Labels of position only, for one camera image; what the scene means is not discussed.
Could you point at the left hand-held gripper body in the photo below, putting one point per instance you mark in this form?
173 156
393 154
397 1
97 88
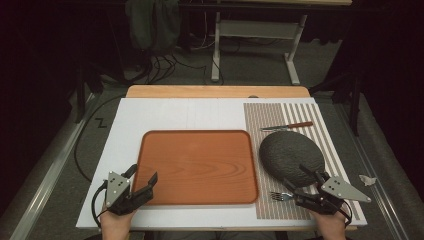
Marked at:
117 191

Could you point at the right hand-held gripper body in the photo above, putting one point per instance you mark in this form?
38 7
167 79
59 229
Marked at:
336 191

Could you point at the silver fork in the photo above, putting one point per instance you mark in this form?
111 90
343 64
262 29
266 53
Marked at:
280 196

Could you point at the dark textured oval plate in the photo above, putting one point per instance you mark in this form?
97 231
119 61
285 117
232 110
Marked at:
286 156

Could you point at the brown wooden tray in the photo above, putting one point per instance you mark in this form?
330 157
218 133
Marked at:
196 166

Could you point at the person's left hand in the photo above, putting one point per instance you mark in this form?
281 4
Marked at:
116 223

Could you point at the person's right hand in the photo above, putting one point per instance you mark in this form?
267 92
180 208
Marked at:
330 225

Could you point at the crumpled white paper scrap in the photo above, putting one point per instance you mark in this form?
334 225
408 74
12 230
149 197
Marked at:
367 180

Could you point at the white foam board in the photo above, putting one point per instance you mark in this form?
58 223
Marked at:
166 113

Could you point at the striped placemat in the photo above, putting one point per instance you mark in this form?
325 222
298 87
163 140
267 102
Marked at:
266 116

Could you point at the black metal stand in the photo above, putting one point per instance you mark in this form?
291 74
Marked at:
80 90
355 100

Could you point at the wooden table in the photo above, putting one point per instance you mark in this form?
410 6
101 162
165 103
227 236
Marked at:
216 91

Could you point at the dark hanging cloth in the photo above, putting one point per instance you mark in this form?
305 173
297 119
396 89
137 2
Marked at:
153 23

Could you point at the metal floor rail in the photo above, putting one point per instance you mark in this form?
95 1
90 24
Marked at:
50 176
370 173

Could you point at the white metal desk frame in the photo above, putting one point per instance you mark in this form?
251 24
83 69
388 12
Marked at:
256 28

